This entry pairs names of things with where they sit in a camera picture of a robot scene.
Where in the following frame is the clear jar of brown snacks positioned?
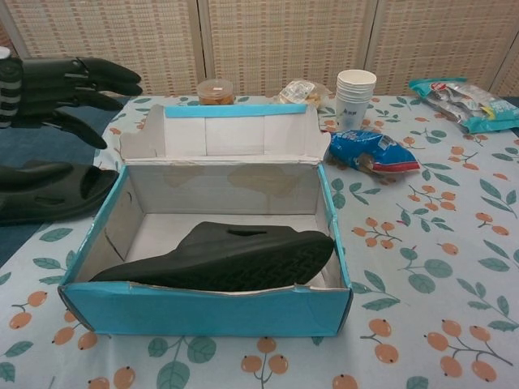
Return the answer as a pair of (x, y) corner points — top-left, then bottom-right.
(197, 79), (236, 107)

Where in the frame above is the blue snack bag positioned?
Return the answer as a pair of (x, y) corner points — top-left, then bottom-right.
(327, 129), (421, 182)

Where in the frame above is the clear bag of crackers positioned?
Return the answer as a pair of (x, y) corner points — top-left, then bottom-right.
(277, 79), (332, 111)

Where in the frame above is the blue shoe box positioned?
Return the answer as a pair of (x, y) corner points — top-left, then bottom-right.
(58, 102), (353, 337)

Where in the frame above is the floral tablecloth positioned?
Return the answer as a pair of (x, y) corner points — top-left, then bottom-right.
(0, 93), (519, 389)

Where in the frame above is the black slipper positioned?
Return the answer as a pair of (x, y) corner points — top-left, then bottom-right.
(0, 160), (119, 227)
(88, 220), (336, 293)

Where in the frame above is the teal packet of silver sachets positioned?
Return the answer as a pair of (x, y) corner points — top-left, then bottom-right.
(408, 77), (519, 135)

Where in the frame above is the white paper cup stack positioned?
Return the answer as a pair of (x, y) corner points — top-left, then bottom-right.
(336, 69), (376, 134)

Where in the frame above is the woven bamboo screen panel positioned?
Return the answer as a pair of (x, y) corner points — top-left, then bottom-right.
(198, 0), (382, 98)
(0, 0), (208, 98)
(368, 0), (519, 98)

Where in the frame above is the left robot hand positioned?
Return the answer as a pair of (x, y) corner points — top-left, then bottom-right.
(0, 47), (143, 150)

